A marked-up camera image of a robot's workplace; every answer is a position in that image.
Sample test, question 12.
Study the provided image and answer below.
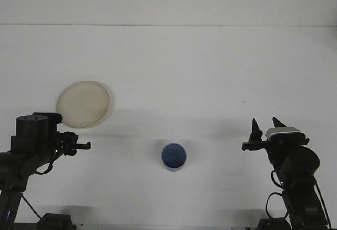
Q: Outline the pale blue cup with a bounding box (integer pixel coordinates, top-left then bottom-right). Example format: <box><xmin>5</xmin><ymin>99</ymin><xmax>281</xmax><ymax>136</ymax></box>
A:
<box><xmin>161</xmin><ymin>142</ymin><xmax>187</xmax><ymax>173</ymax></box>

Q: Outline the pale round plate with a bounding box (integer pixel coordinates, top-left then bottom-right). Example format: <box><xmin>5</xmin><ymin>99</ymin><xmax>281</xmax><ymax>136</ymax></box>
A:
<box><xmin>56</xmin><ymin>80</ymin><xmax>116</xmax><ymax>129</ymax></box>

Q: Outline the grey arm camera box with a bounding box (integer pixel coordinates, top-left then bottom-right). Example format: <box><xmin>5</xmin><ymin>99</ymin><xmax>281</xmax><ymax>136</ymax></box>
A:
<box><xmin>265</xmin><ymin>126</ymin><xmax>306</xmax><ymax>143</ymax></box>

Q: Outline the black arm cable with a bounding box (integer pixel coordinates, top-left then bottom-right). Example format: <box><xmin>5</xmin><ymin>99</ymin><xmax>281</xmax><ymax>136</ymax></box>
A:
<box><xmin>20</xmin><ymin>158</ymin><xmax>55</xmax><ymax>219</ymax></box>
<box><xmin>265</xmin><ymin>170</ymin><xmax>330</xmax><ymax>227</ymax></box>

